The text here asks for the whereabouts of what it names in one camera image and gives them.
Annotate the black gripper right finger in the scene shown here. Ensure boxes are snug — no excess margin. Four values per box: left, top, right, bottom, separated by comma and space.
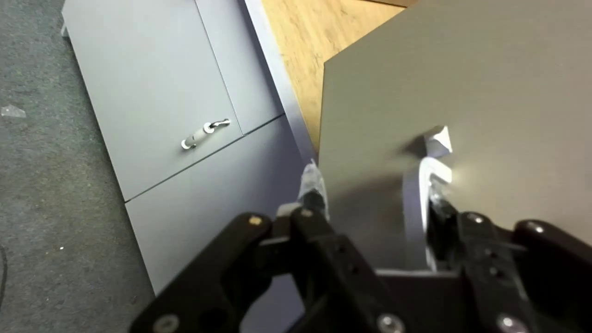
426, 195, 592, 333

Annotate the grey desk base cabinet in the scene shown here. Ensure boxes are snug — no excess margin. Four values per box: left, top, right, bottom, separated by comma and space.
60, 0, 330, 333

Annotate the silver lower drawer thumb latch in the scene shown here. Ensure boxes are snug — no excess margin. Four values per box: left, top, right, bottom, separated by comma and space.
424, 125, 456, 160

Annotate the silver cabinet door handle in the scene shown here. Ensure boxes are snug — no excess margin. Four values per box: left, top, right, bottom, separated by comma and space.
180, 117, 234, 152

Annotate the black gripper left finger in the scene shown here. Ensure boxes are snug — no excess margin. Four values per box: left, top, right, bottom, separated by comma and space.
128, 160, 411, 333

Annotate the beige file drawer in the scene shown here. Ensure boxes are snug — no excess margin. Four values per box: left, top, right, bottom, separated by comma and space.
317, 0, 592, 274

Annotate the silver drawer handle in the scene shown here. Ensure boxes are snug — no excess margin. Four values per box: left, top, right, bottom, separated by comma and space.
402, 156, 456, 274

